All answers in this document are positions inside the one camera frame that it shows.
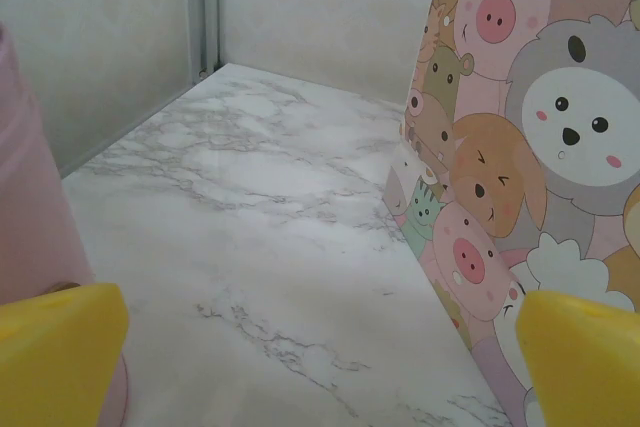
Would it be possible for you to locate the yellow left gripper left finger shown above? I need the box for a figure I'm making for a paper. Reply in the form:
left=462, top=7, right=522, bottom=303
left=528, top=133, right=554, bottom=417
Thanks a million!
left=0, top=282, right=130, bottom=427

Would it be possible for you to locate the cartoon animal paper bag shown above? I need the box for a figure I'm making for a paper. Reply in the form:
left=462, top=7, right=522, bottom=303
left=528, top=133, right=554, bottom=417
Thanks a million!
left=383, top=0, right=640, bottom=427

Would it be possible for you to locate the aluminium frame post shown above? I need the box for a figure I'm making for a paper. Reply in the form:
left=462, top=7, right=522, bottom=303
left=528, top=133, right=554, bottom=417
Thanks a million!
left=183, top=0, right=221, bottom=86

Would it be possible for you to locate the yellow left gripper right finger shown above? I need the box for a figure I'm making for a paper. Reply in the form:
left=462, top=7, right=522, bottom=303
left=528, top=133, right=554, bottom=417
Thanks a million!
left=514, top=289, right=640, bottom=427

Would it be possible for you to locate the pink straw holder cup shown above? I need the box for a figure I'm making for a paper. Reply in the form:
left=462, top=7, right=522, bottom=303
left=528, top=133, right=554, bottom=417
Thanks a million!
left=0, top=21, right=132, bottom=427

